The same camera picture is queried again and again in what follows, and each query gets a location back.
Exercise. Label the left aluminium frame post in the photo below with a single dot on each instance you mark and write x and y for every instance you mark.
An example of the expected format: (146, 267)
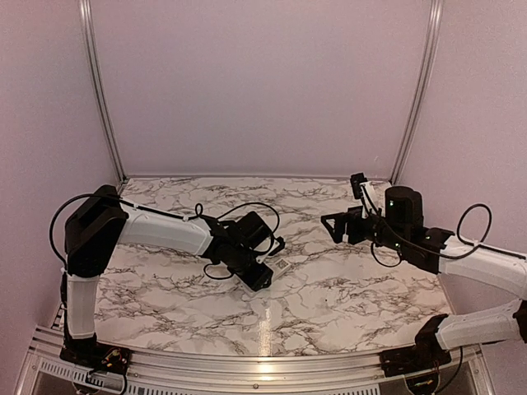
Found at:
(89, 35)

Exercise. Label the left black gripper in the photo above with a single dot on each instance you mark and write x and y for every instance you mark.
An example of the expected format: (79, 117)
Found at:
(257, 279)

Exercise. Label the aluminium frame post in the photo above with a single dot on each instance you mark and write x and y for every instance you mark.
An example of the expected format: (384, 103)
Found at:
(89, 35)
(423, 79)

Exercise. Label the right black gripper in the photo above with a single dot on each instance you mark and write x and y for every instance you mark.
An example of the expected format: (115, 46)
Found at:
(353, 216)

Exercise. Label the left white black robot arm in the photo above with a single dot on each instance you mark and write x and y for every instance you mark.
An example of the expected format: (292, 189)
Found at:
(104, 220)

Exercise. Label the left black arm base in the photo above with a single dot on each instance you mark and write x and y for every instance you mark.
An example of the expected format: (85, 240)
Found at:
(96, 356)

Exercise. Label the white remote control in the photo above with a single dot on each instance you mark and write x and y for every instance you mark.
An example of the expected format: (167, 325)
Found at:
(279, 268)

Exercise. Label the front aluminium rail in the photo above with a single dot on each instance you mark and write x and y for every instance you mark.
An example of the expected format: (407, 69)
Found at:
(163, 372)

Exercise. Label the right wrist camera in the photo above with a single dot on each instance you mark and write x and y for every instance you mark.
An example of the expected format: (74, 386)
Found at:
(363, 191)

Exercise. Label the right aluminium frame post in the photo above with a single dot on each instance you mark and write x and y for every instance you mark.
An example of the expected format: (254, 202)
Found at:
(423, 79)

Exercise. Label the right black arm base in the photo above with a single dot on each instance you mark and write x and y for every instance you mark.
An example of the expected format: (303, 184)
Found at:
(425, 353)

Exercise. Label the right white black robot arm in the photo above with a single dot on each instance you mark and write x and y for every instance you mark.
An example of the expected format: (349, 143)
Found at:
(399, 226)

